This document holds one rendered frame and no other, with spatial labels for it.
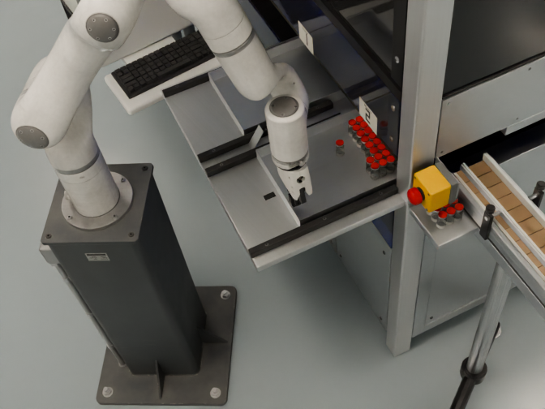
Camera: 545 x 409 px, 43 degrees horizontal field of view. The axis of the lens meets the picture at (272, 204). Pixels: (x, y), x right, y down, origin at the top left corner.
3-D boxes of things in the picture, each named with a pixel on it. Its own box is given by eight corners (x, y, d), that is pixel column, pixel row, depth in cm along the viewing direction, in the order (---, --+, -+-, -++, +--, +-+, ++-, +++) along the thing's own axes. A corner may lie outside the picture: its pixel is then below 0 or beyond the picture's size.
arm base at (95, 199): (55, 231, 178) (27, 187, 164) (71, 174, 190) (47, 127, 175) (126, 230, 176) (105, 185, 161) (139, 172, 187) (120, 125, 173)
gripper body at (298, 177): (315, 163, 154) (318, 194, 162) (295, 133, 159) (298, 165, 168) (285, 176, 152) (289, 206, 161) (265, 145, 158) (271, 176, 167)
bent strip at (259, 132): (262, 139, 187) (259, 124, 183) (266, 146, 186) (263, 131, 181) (214, 159, 185) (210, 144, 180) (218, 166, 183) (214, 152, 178)
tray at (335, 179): (369, 110, 190) (370, 101, 187) (421, 174, 174) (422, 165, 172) (257, 158, 183) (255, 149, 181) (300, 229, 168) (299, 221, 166)
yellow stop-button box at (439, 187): (438, 180, 163) (440, 160, 157) (455, 201, 159) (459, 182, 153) (409, 192, 162) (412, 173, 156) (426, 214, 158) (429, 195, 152)
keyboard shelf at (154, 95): (212, 12, 239) (212, 6, 237) (255, 55, 223) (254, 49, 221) (95, 68, 227) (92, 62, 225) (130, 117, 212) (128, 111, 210)
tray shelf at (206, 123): (306, 36, 214) (306, 32, 212) (431, 193, 173) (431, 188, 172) (161, 93, 205) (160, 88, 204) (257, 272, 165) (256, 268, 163)
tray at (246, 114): (313, 40, 209) (312, 32, 206) (355, 92, 194) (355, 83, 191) (209, 81, 203) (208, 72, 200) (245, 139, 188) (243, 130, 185)
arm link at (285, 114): (274, 130, 158) (268, 161, 152) (268, 88, 147) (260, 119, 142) (311, 131, 156) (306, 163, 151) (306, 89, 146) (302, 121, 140)
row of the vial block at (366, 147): (354, 129, 186) (354, 118, 182) (388, 174, 175) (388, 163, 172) (346, 132, 185) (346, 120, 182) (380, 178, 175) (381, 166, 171)
